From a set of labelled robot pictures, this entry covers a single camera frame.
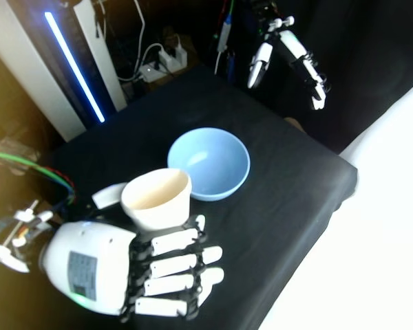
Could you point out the white paper cup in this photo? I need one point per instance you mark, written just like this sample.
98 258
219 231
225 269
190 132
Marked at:
158 213

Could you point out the light blue bowl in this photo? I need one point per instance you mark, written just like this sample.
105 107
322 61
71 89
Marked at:
213 161

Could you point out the grey patterned shoe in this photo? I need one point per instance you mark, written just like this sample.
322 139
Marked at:
17 144

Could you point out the black table cloth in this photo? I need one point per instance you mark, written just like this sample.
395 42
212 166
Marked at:
261 223

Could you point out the blue light strip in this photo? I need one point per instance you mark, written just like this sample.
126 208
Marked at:
72 65

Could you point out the white power strip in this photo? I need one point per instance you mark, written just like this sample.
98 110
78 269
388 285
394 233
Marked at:
151 72

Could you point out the white computer tower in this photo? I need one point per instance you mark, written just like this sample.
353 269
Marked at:
20 68

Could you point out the small white plug charger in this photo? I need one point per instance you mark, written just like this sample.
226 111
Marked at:
166 60

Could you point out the tall white plug charger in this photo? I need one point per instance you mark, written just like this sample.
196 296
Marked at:
180 56

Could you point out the blue hanging object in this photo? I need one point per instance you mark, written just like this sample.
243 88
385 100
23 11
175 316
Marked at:
231 65

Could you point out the brown wooden piece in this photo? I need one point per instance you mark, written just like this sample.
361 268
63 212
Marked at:
293 123

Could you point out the white hanging adapter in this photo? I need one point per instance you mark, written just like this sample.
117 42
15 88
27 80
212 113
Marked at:
224 36

